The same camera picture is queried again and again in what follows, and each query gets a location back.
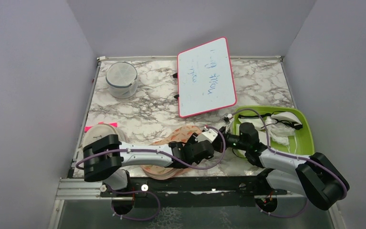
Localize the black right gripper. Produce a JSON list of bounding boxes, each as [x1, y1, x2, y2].
[[212, 126, 249, 153]]

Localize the floral mesh laundry bag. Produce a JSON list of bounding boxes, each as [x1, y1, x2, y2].
[[140, 125, 202, 180]]

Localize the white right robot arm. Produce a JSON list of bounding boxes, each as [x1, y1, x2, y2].
[[212, 123, 350, 210]]

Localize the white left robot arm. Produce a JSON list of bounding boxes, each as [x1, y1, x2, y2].
[[75, 134, 214, 196]]

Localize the beige cylindrical mesh laundry bag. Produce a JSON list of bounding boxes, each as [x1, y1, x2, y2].
[[81, 126, 130, 148]]

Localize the white cylindrical mesh bag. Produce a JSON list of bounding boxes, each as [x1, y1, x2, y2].
[[105, 62, 138, 99]]

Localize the green plastic tray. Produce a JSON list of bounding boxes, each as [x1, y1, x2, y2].
[[232, 106, 315, 156]]

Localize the pink framed whiteboard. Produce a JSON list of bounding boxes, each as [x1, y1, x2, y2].
[[177, 37, 237, 118]]

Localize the pink sticky note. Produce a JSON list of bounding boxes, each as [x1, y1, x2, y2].
[[83, 122, 118, 133]]

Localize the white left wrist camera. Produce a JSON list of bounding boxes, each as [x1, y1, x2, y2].
[[195, 129, 218, 143]]

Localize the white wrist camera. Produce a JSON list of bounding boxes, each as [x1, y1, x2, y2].
[[195, 129, 218, 143], [223, 114, 234, 133]]

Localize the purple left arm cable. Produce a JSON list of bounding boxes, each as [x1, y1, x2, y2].
[[75, 125, 226, 171]]

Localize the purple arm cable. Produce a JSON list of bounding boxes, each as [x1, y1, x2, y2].
[[75, 125, 226, 171], [230, 108, 349, 200]]

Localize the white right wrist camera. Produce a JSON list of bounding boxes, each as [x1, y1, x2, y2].
[[223, 114, 234, 133]]

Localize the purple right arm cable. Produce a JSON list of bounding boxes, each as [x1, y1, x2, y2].
[[230, 108, 349, 200]]

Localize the black mounting rail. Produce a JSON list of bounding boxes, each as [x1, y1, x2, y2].
[[100, 176, 287, 208]]

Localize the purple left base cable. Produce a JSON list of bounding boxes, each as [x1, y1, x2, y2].
[[107, 186, 162, 221]]

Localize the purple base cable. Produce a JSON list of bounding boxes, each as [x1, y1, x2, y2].
[[107, 186, 162, 221], [254, 197, 309, 219]]

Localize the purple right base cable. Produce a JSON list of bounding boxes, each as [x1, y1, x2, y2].
[[254, 197, 309, 219]]

